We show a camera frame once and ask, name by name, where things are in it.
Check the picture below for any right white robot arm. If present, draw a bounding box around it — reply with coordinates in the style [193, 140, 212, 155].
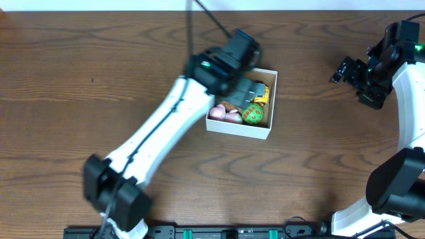
[330, 60, 424, 238]

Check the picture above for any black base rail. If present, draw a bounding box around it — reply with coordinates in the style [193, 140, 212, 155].
[62, 215, 398, 239]

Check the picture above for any white cardboard box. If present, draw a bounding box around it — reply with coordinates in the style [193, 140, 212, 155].
[205, 68, 278, 139]

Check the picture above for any black cable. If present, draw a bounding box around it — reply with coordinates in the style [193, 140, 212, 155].
[98, 0, 233, 239]
[284, 13, 425, 239]

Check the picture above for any yellow grey toy truck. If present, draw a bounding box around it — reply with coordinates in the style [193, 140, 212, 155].
[253, 82, 270, 106]

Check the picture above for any left black cable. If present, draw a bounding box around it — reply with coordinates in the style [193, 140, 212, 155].
[98, 0, 233, 239]

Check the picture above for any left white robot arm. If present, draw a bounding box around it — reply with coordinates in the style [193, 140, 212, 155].
[83, 48, 260, 238]

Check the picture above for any pink white duck toy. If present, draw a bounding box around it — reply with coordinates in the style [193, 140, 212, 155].
[209, 104, 243, 124]

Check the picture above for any right black cable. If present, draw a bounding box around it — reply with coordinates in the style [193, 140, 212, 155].
[284, 13, 425, 239]

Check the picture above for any green patterned ball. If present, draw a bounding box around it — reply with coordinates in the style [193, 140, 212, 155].
[242, 103, 264, 125]

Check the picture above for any brown plush toy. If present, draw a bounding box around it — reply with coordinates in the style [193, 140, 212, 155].
[220, 101, 242, 113]

